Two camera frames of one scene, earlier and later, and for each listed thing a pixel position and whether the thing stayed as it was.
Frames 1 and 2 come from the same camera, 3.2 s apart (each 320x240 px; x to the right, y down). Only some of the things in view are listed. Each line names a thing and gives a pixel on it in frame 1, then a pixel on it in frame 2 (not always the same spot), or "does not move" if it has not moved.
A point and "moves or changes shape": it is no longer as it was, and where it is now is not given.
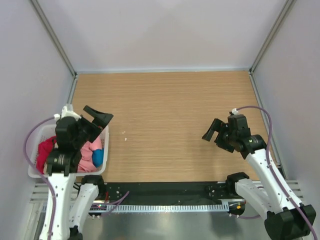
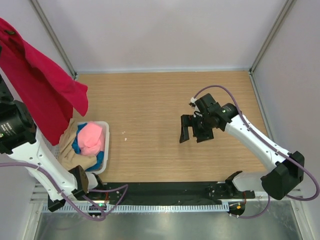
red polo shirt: (44, 150) moves or changes shape
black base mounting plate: (199, 192) does not move
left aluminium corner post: (54, 39) does not move
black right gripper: (220, 136) -> (197, 127)
